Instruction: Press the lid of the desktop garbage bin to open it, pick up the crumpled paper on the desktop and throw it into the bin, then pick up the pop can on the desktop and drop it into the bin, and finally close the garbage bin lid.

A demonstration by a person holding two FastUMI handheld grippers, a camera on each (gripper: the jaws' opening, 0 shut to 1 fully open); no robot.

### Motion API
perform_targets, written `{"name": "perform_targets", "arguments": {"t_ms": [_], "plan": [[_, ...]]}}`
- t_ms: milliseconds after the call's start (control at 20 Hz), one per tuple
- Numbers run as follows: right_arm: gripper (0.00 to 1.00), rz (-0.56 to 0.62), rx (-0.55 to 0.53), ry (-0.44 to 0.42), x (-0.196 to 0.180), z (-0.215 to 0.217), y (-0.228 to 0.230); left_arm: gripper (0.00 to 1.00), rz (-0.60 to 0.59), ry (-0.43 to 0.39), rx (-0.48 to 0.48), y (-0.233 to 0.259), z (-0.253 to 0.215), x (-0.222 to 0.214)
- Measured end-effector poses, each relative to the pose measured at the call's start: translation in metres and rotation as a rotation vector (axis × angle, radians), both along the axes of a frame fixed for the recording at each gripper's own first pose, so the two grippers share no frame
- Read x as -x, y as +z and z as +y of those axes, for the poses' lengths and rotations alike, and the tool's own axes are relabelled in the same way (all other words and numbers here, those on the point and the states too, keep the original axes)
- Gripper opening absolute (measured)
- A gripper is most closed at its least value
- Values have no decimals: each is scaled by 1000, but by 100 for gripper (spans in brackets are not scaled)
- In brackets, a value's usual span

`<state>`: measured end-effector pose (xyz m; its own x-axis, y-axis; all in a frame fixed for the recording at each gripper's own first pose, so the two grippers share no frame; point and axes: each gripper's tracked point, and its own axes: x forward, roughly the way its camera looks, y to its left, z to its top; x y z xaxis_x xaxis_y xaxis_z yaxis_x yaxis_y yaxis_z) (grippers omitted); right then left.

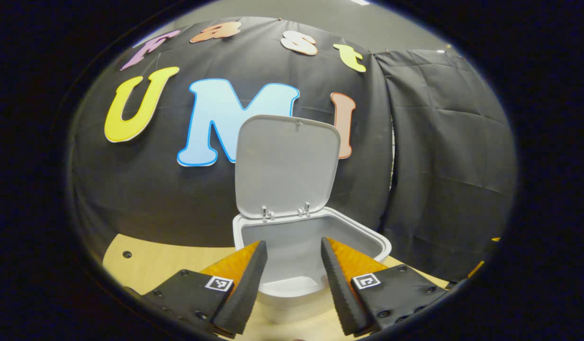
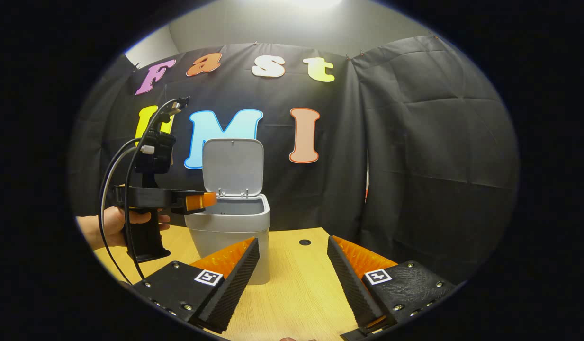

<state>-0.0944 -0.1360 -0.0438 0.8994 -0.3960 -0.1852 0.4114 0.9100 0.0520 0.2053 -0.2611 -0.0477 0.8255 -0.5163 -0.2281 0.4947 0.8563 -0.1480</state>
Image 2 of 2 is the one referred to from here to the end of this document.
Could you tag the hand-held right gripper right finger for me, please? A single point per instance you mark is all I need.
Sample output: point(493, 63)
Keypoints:
point(351, 289)

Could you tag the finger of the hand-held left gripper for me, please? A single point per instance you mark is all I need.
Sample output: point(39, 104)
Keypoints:
point(202, 201)

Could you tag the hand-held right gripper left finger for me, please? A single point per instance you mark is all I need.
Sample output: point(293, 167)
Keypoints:
point(235, 289)

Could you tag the white desktop garbage bin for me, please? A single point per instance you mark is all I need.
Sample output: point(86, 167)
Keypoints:
point(235, 227)

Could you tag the wooden desktop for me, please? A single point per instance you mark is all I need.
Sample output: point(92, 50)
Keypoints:
point(296, 284)

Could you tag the black backdrop cloth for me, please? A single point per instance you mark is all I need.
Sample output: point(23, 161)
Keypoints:
point(415, 189)

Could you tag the large ceiling light panel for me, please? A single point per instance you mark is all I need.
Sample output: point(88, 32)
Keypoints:
point(313, 2)

